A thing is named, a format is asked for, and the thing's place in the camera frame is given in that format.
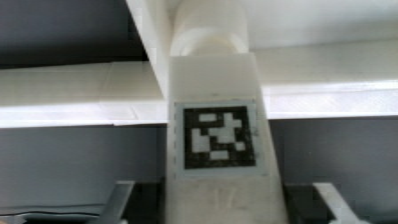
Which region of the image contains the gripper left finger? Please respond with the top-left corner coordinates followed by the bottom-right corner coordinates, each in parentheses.
top-left (88, 181), bottom-right (136, 224)

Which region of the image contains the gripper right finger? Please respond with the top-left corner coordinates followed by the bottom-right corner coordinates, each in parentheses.
top-left (313, 183), bottom-right (372, 224)

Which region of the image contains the white square tabletop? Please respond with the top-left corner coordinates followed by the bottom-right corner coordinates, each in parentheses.
top-left (127, 0), bottom-right (398, 95)

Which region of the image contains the white front obstacle bar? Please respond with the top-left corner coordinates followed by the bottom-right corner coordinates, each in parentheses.
top-left (0, 61), bottom-right (398, 129)

